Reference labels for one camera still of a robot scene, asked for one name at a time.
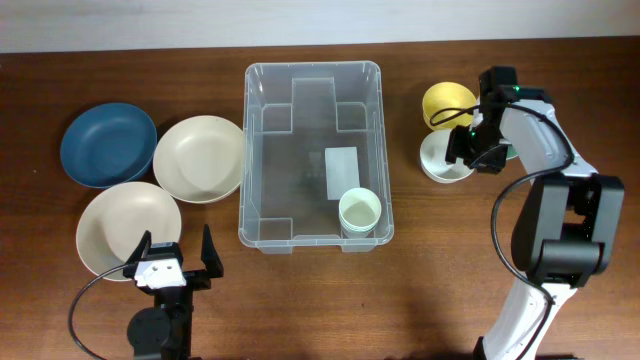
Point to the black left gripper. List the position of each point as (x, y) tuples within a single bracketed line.
[(201, 278)]

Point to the cream cup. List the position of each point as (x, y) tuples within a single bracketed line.
[(361, 201)]

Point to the dark blue bowl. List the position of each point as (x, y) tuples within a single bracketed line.
[(108, 144)]

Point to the white label in bin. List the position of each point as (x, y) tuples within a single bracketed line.
[(342, 171)]

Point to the white small bowl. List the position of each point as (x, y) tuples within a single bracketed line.
[(432, 157)]

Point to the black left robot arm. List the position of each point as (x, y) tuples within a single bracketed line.
[(164, 330)]

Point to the yellow small bowl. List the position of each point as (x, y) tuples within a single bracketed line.
[(444, 100)]

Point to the beige bowl near gripper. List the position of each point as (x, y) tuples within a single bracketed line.
[(113, 223)]

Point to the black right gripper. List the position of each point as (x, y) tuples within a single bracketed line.
[(492, 163)]

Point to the clear plastic storage bin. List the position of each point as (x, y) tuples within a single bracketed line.
[(292, 113)]

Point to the mint green small bowl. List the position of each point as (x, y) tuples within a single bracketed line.
[(512, 151)]

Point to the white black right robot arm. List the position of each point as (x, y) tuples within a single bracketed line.
[(554, 228)]

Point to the beige bowl near bin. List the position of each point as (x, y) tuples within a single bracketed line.
[(200, 159)]

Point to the grey cup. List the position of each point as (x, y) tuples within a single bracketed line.
[(355, 235)]

